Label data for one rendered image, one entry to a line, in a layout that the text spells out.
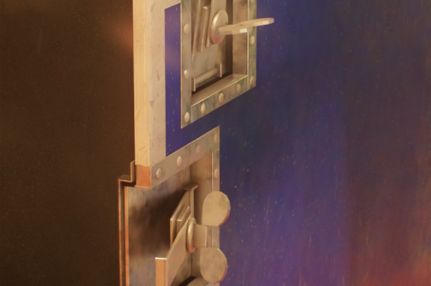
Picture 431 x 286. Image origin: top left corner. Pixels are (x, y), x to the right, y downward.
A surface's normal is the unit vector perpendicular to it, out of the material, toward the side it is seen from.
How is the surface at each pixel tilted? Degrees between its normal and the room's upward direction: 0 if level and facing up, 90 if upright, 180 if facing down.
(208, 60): 98
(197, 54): 98
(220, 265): 75
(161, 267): 90
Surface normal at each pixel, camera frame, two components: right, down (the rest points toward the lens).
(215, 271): -0.68, -0.07
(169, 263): 0.99, 0.04
